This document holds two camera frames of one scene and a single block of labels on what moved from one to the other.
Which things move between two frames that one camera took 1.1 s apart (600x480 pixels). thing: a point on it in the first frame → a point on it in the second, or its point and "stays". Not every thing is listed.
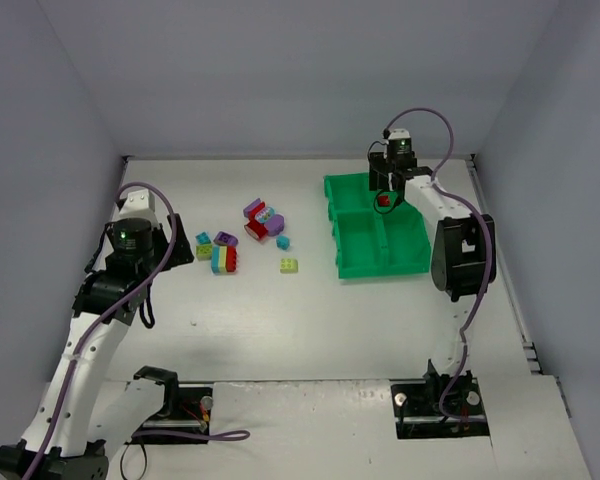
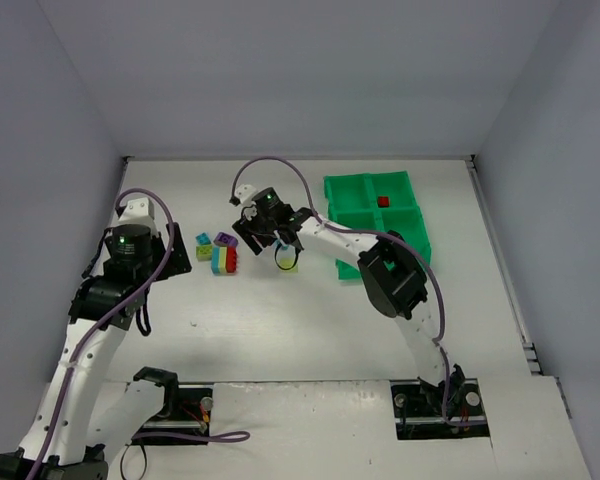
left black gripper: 178,245 stays
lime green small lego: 204,252 stays
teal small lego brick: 203,238 stays
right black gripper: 385,178 → 250,237
